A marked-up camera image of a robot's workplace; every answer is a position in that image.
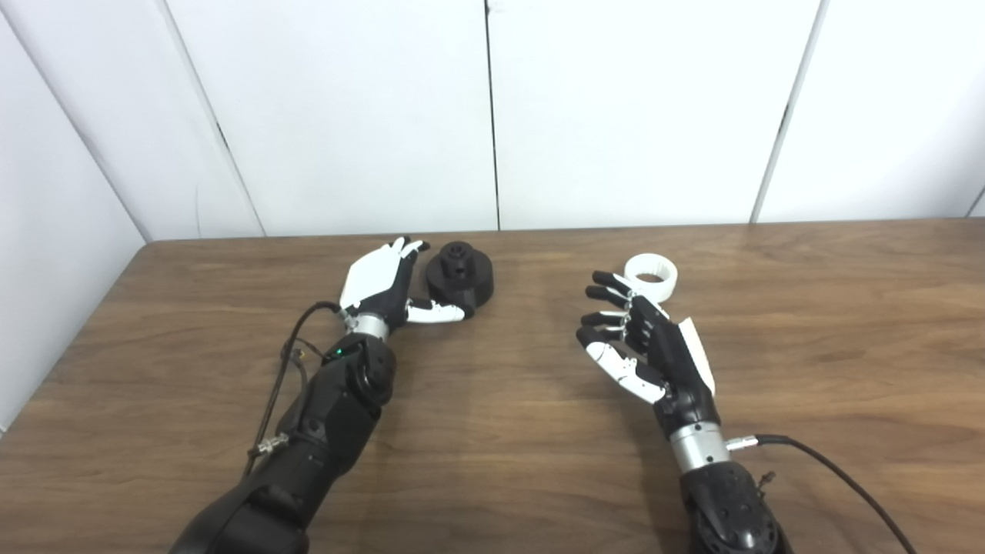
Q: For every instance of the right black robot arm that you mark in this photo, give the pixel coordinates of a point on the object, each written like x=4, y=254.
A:
x=727, y=500

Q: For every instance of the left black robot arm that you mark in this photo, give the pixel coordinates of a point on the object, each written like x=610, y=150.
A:
x=323, y=431

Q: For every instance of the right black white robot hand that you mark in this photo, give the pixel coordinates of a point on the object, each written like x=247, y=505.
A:
x=669, y=362

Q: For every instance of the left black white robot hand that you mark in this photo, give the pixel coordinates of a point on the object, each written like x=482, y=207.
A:
x=373, y=281

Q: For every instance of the round black plastic part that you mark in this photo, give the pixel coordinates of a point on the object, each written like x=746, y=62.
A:
x=462, y=273

